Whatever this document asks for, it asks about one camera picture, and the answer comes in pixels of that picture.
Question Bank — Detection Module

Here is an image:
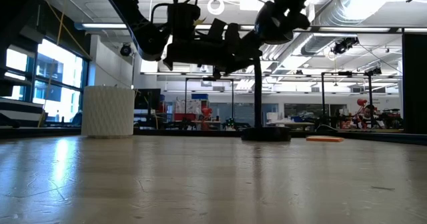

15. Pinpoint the black upright panel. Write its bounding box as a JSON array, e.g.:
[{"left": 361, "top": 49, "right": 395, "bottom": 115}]
[{"left": 402, "top": 33, "right": 427, "bottom": 135}]

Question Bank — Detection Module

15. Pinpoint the white lattice pen cup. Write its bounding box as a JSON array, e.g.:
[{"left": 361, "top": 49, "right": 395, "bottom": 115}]
[{"left": 81, "top": 85, "right": 136, "bottom": 139}]

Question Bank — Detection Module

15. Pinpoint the black ceiling camera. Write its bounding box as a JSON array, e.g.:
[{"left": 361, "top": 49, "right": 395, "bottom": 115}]
[{"left": 119, "top": 43, "right": 133, "bottom": 57}]

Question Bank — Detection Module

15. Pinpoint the large window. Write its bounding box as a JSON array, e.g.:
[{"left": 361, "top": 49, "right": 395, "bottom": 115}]
[{"left": 0, "top": 39, "right": 89, "bottom": 125}]

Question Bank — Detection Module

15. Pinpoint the black monitor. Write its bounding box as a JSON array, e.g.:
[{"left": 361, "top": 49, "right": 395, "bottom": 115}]
[{"left": 134, "top": 88, "right": 162, "bottom": 111}]

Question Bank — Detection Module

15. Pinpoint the black ceiling spotlight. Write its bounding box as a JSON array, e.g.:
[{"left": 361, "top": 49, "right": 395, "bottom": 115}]
[{"left": 332, "top": 37, "right": 360, "bottom": 55}]

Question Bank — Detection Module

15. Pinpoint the black desk lamp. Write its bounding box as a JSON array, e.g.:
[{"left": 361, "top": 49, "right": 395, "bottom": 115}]
[{"left": 240, "top": 0, "right": 312, "bottom": 143}]

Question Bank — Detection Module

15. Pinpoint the yellow cable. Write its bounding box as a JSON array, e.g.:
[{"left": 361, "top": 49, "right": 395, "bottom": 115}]
[{"left": 35, "top": 0, "right": 93, "bottom": 128}]

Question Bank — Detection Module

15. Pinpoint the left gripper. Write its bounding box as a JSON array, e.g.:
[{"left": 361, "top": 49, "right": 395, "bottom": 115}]
[{"left": 162, "top": 22, "right": 264, "bottom": 80}]

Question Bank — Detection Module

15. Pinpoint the white cable coil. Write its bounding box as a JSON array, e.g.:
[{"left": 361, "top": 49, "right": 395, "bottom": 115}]
[{"left": 206, "top": 0, "right": 226, "bottom": 16}]

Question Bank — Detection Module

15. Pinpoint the orange sticky note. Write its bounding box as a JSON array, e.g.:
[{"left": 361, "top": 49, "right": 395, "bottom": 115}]
[{"left": 305, "top": 135, "right": 345, "bottom": 143}]

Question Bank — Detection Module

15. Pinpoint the silver ventilation duct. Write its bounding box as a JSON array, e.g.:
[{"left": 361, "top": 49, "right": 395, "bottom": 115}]
[{"left": 310, "top": 0, "right": 378, "bottom": 27}]

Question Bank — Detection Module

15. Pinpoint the black and white shelf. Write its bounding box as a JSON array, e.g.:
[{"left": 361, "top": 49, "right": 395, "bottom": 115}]
[{"left": 0, "top": 73, "right": 47, "bottom": 129}]

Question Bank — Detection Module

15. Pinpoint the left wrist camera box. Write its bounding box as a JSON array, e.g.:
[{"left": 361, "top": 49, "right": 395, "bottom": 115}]
[{"left": 207, "top": 17, "right": 228, "bottom": 42}]

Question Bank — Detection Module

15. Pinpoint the black tubular rig frame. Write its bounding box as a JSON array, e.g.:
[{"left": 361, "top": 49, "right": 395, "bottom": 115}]
[
  {"left": 184, "top": 76, "right": 235, "bottom": 129},
  {"left": 321, "top": 67, "right": 383, "bottom": 118}
]

